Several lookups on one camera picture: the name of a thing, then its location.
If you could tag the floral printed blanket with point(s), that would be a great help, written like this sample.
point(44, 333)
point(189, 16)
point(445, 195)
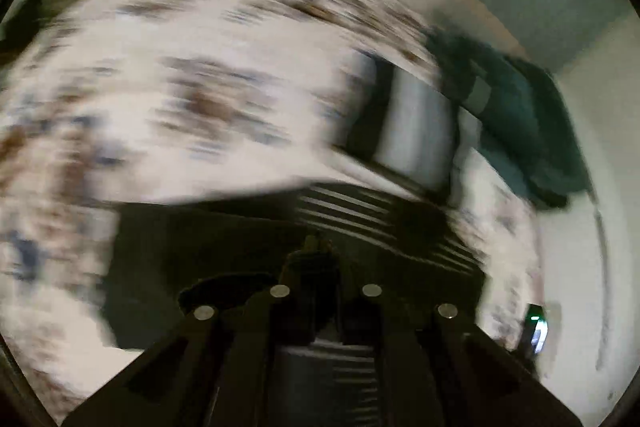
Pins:
point(190, 72)

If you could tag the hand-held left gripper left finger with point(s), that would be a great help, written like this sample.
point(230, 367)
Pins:
point(296, 278)

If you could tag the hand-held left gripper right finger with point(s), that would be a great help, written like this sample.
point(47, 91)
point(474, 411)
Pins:
point(334, 279)

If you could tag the black and grey garment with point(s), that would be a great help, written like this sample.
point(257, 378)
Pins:
point(410, 127)

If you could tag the dark green garment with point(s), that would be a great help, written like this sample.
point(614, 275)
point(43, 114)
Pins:
point(520, 117)

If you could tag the black white-striped garment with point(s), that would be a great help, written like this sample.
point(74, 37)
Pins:
point(210, 247)

